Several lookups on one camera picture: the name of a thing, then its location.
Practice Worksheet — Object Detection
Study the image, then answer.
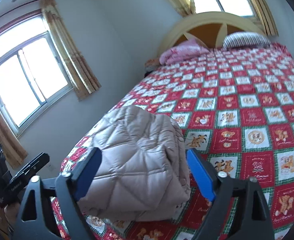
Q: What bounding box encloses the beige quilted down jacket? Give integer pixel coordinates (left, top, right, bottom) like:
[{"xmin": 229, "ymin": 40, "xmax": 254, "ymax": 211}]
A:
[{"xmin": 78, "ymin": 106, "xmax": 191, "ymax": 222}]

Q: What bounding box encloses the person's left hand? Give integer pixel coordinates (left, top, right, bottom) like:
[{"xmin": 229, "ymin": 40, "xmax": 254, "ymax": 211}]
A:
[{"xmin": 3, "ymin": 202, "xmax": 20, "ymax": 228}]

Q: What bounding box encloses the yellow near side curtain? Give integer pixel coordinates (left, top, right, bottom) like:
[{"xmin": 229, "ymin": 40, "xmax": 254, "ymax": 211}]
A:
[{"xmin": 0, "ymin": 113, "xmax": 28, "ymax": 168}]

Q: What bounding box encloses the yellow side window curtain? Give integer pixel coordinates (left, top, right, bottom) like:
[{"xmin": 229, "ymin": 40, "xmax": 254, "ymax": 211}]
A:
[{"xmin": 40, "ymin": 0, "xmax": 101, "ymax": 100}]

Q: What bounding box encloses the red patchwork bear bedspread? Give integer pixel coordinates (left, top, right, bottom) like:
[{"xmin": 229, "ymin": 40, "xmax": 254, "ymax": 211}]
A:
[{"xmin": 50, "ymin": 42, "xmax": 294, "ymax": 240}]

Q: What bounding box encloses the pink folded blanket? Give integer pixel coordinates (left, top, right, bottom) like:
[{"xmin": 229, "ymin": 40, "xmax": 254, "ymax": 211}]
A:
[{"xmin": 159, "ymin": 38, "xmax": 209, "ymax": 65}]

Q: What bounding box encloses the striped pillow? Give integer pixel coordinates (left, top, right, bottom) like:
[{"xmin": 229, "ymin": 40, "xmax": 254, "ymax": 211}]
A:
[{"xmin": 222, "ymin": 31, "xmax": 271, "ymax": 49}]

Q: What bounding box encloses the cream and brown headboard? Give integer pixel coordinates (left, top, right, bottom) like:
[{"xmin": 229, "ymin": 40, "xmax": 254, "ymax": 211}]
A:
[{"xmin": 157, "ymin": 12, "xmax": 264, "ymax": 56}]

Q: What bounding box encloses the yellow curtain right of headboard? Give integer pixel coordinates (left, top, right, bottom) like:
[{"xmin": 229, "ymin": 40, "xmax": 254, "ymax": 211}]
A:
[{"xmin": 249, "ymin": 0, "xmax": 278, "ymax": 36}]

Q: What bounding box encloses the side wall window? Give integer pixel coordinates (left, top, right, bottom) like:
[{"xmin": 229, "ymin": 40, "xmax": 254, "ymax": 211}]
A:
[{"xmin": 0, "ymin": 11, "xmax": 72, "ymax": 136}]

